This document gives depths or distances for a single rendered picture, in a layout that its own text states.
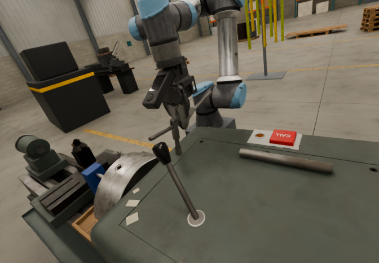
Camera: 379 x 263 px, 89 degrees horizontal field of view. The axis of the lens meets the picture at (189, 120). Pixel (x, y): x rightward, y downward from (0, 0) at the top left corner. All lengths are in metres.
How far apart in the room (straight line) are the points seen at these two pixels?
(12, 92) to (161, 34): 14.45
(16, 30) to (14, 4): 1.34
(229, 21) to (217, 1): 0.09
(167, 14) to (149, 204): 0.45
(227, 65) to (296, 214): 0.64
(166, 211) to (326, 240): 0.29
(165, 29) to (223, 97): 0.47
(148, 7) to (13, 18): 15.10
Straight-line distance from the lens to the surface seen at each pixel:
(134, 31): 0.70
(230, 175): 0.50
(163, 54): 0.51
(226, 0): 0.92
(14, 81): 14.90
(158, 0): 0.52
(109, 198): 0.68
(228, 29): 0.90
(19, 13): 15.68
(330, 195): 0.47
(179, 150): 0.59
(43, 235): 1.88
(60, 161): 1.78
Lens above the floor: 1.60
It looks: 26 degrees down
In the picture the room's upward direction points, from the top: 15 degrees counter-clockwise
